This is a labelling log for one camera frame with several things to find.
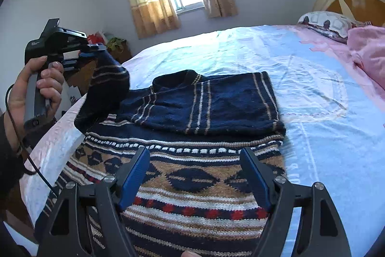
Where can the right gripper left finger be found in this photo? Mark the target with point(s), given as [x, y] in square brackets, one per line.
[68, 230]

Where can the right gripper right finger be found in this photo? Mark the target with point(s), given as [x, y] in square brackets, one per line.
[320, 231]

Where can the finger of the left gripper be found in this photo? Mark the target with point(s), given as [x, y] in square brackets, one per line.
[91, 51]

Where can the navy patterned knit sweater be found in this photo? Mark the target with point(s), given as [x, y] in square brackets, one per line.
[194, 196]

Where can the person's left hand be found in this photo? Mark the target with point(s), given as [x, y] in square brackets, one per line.
[50, 87]

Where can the person's right hand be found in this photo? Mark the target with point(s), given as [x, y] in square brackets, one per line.
[189, 254]

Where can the red gift bag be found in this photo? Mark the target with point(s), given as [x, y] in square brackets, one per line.
[96, 38]

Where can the green plant on desk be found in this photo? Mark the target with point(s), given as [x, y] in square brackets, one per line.
[115, 43]

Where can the dark wooden desk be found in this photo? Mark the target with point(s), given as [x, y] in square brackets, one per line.
[82, 78]

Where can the white paper bag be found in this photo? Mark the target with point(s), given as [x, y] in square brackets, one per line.
[70, 95]

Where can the blue pink bed sheet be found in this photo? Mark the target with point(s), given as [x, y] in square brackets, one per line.
[291, 95]

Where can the pink folded quilt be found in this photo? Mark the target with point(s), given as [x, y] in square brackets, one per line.
[367, 48]

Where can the white patterned pillow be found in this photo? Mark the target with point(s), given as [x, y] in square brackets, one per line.
[330, 24]

